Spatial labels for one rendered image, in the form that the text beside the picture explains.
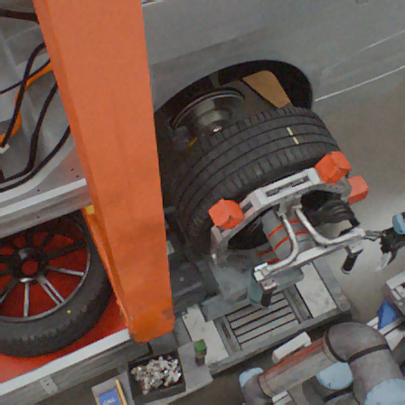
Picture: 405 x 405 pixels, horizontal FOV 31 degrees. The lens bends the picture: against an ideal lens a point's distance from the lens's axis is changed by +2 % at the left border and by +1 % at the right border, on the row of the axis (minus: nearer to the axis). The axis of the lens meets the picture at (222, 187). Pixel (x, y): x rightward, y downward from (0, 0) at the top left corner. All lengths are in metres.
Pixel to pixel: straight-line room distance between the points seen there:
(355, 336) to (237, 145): 0.86
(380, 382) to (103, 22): 1.10
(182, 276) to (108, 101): 1.69
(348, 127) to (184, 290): 1.46
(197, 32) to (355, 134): 1.87
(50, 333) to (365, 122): 2.05
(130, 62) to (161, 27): 0.81
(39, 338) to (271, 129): 1.21
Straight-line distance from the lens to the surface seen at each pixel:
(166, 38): 2.22
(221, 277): 3.24
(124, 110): 1.49
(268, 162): 2.41
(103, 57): 1.35
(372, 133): 3.98
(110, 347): 2.99
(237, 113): 2.91
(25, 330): 2.94
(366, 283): 3.56
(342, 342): 1.92
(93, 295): 2.94
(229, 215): 2.36
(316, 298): 3.40
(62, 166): 2.59
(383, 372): 1.88
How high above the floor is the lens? 3.22
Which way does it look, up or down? 61 degrees down
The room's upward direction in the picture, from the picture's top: 3 degrees clockwise
